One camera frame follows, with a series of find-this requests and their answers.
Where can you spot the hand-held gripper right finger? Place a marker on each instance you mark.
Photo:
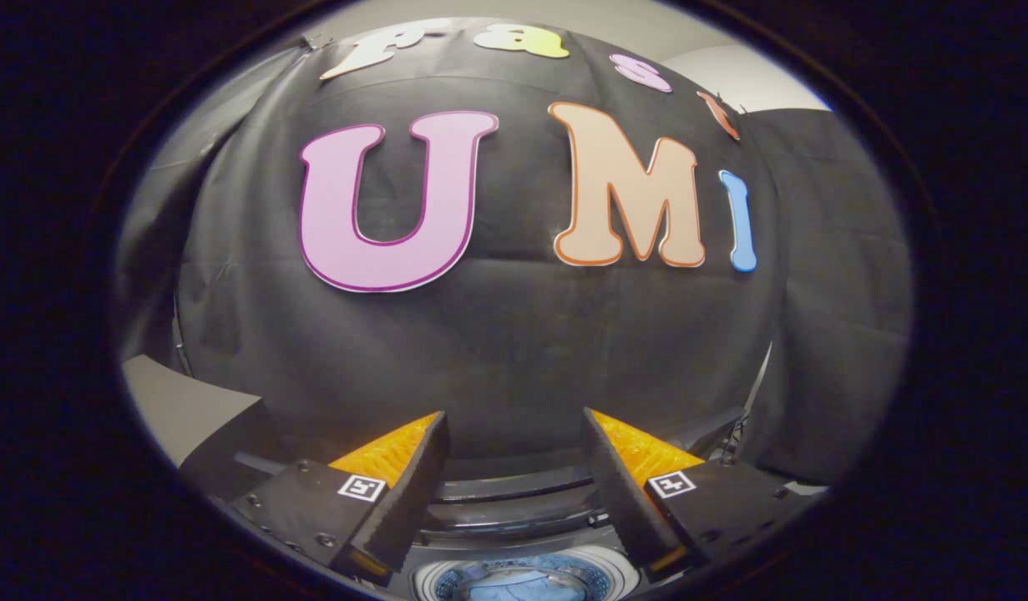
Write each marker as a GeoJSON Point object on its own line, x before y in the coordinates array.
{"type": "Point", "coordinates": [626, 492]}

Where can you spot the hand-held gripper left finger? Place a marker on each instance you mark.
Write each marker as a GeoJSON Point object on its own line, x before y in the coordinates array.
{"type": "Point", "coordinates": [401, 492]}

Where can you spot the light blue shirt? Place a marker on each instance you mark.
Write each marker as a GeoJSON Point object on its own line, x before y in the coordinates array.
{"type": "Point", "coordinates": [522, 586]}

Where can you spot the black backdrop cloth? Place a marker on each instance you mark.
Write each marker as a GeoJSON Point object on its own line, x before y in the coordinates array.
{"type": "Point", "coordinates": [514, 359]}

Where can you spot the grey and white cabinet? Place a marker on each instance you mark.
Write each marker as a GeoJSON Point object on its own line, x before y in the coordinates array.
{"type": "Point", "coordinates": [179, 409]}

